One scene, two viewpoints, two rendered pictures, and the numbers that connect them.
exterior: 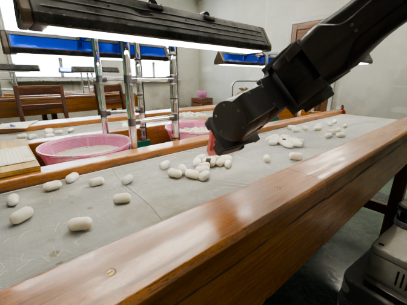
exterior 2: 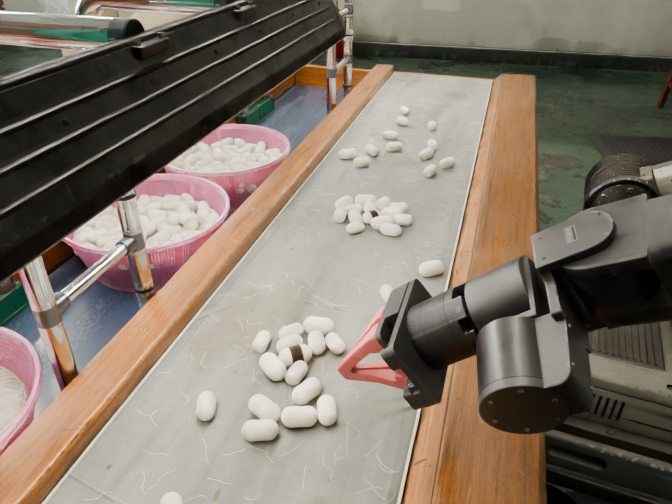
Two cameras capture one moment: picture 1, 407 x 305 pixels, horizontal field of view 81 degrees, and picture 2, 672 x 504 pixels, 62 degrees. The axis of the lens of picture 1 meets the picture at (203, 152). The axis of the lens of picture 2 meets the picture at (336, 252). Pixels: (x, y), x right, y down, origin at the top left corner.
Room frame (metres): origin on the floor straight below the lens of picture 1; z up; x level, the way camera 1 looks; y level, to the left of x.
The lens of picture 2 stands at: (0.17, 0.21, 1.19)
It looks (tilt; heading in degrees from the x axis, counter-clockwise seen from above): 32 degrees down; 327
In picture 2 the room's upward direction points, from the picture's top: straight up
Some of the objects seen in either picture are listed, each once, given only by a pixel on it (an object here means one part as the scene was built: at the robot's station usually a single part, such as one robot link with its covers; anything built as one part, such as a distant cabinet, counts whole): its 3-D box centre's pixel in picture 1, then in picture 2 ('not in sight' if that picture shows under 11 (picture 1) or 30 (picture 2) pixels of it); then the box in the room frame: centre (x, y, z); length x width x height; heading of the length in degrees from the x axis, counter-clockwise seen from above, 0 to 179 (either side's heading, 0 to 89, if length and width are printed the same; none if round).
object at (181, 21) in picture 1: (180, 27); (195, 64); (0.62, 0.05, 1.08); 0.62 x 0.08 x 0.07; 131
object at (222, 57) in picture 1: (252, 60); not in sight; (1.67, -0.32, 1.08); 0.62 x 0.08 x 0.07; 131
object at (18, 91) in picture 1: (50, 132); not in sight; (2.28, 1.49, 0.45); 0.44 x 0.43 x 0.91; 130
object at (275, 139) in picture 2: not in sight; (226, 167); (1.19, -0.18, 0.72); 0.27 x 0.27 x 0.10
